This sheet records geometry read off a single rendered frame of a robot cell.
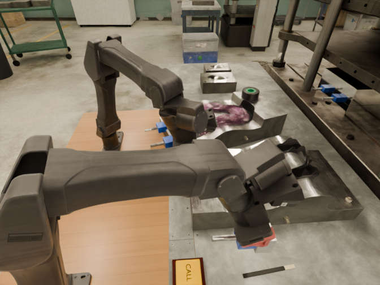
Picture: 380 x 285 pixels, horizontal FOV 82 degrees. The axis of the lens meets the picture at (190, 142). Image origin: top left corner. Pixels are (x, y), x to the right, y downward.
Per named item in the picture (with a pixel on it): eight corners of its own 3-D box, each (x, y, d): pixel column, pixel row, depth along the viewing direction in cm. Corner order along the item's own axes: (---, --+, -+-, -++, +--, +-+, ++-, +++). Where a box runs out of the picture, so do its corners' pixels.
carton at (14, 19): (-2, 27, 609) (-10, 11, 584) (12, 22, 658) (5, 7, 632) (14, 27, 610) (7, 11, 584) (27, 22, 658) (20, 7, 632)
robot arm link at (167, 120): (194, 120, 60) (185, 100, 55) (182, 135, 58) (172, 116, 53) (175, 115, 64) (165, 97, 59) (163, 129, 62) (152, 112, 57)
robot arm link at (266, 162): (267, 150, 43) (253, 107, 35) (297, 183, 37) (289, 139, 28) (216, 182, 43) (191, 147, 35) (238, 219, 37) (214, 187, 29)
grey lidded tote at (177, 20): (171, 26, 628) (170, 12, 607) (173, 22, 661) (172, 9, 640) (192, 26, 625) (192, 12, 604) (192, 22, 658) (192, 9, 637)
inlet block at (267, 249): (212, 255, 48) (215, 244, 45) (209, 234, 52) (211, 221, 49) (270, 252, 49) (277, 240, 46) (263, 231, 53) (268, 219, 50)
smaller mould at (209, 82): (202, 94, 132) (203, 82, 127) (199, 83, 143) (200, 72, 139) (235, 93, 133) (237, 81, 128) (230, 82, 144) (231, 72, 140)
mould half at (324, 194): (192, 230, 65) (193, 203, 56) (186, 167, 85) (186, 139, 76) (354, 219, 67) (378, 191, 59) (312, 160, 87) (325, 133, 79)
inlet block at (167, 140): (152, 155, 86) (151, 144, 82) (149, 147, 89) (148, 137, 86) (184, 147, 89) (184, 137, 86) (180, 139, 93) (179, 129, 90)
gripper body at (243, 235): (257, 190, 47) (246, 170, 43) (274, 236, 39) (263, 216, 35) (228, 201, 49) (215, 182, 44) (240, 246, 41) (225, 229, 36)
